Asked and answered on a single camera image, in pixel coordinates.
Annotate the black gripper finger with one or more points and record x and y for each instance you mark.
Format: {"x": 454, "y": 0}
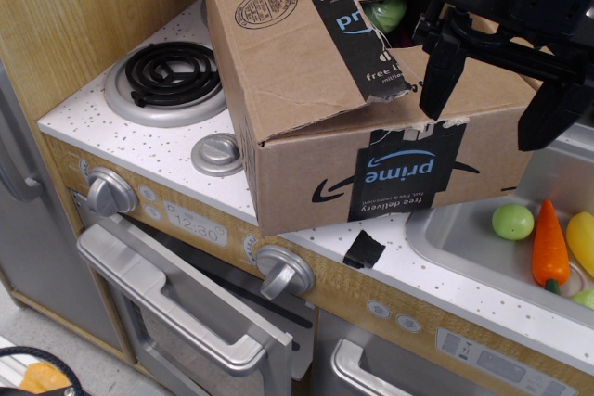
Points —
{"x": 555, "y": 107}
{"x": 446, "y": 62}

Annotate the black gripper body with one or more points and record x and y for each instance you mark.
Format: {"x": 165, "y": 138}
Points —
{"x": 548, "y": 40}

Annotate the large cardboard prime box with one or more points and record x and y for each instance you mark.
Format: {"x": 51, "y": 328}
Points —
{"x": 326, "y": 111}

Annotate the green toy inside box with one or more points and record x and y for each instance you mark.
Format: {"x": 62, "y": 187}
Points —
{"x": 386, "y": 15}

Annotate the green toy ball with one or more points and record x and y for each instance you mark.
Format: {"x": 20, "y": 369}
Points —
{"x": 513, "y": 221}

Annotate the yellow toy vegetable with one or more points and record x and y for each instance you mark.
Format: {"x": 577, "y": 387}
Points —
{"x": 579, "y": 234}

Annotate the orange toy carrot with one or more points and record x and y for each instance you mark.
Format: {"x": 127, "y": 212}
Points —
{"x": 550, "y": 259}

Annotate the silver sink basin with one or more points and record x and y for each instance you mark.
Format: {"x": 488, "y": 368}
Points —
{"x": 461, "y": 237}

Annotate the light green toy piece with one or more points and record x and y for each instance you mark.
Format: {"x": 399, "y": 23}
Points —
{"x": 585, "y": 298}

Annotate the black tape piece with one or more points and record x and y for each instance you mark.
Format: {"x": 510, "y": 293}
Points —
{"x": 364, "y": 252}

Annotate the grey countertop knob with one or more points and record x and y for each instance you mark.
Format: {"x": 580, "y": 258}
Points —
{"x": 217, "y": 155}

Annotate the grey right stove knob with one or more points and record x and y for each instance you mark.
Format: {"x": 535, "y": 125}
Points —
{"x": 283, "y": 270}

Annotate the grey stove knob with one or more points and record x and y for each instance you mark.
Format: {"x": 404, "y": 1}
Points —
{"x": 283, "y": 270}
{"x": 109, "y": 193}

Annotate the black coil stove burner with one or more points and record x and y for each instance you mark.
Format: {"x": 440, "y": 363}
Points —
{"x": 166, "y": 85}

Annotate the grey dishwasher door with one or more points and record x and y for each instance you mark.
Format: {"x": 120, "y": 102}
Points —
{"x": 352, "y": 361}

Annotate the grey oven door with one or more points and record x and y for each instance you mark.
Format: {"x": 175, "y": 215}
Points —
{"x": 199, "y": 325}

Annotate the grey left stove knob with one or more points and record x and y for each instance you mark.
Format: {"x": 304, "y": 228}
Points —
{"x": 109, "y": 193}

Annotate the grey toy fridge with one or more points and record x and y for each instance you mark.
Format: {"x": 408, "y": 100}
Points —
{"x": 40, "y": 263}

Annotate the black-rimmed bin with orange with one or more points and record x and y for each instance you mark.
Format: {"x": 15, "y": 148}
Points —
{"x": 48, "y": 376}

